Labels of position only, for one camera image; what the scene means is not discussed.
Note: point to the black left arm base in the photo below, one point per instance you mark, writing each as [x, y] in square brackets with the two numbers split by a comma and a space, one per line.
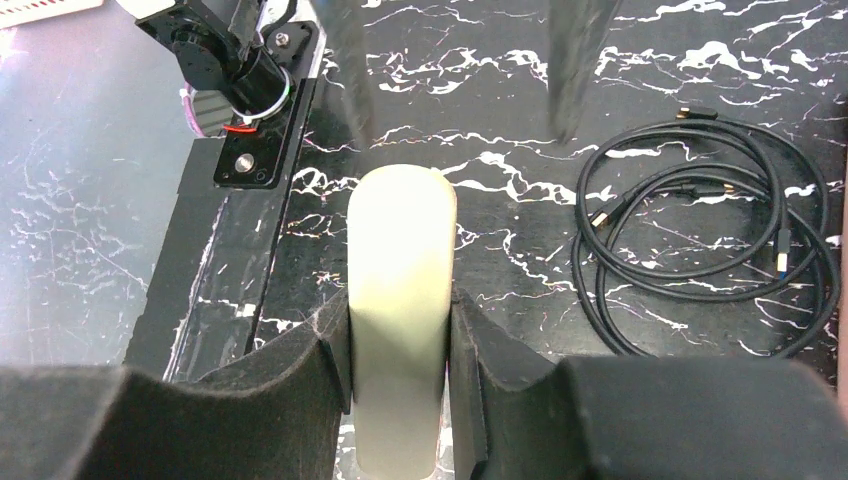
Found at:
[262, 58]

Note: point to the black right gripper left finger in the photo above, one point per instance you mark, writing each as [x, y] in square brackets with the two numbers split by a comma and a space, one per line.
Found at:
[272, 414]

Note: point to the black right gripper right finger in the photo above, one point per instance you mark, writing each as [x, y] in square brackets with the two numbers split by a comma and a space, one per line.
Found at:
[517, 415]

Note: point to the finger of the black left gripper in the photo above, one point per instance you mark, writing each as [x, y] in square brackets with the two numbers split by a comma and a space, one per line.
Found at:
[345, 33]
[577, 32]

